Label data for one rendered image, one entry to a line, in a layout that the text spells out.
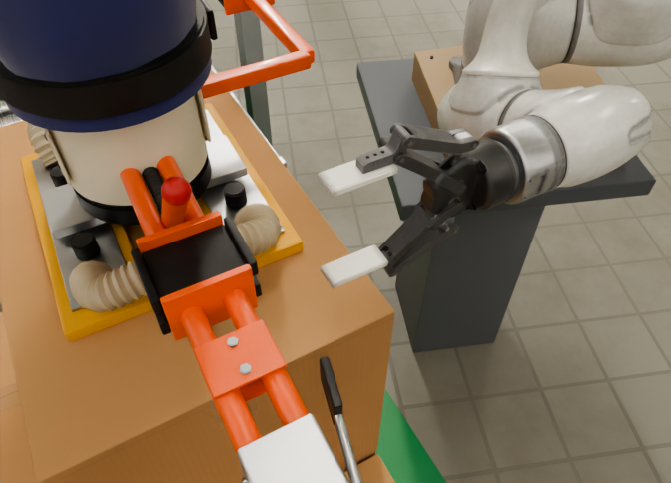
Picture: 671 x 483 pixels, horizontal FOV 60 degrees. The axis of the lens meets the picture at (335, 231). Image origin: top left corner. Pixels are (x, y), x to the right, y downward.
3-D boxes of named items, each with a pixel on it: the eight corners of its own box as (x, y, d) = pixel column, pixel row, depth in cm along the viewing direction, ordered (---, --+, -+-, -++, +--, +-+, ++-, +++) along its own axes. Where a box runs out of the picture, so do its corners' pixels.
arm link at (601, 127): (574, 207, 64) (495, 182, 75) (672, 164, 69) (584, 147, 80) (569, 112, 60) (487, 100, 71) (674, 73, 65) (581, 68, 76)
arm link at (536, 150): (552, 206, 67) (512, 224, 65) (501, 161, 73) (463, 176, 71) (576, 144, 60) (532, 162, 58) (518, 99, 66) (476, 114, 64)
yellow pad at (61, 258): (24, 167, 85) (9, 139, 81) (93, 146, 88) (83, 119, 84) (69, 344, 64) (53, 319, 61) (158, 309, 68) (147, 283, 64)
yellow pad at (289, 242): (152, 129, 91) (144, 102, 87) (213, 111, 94) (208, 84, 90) (230, 280, 70) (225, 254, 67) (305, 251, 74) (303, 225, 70)
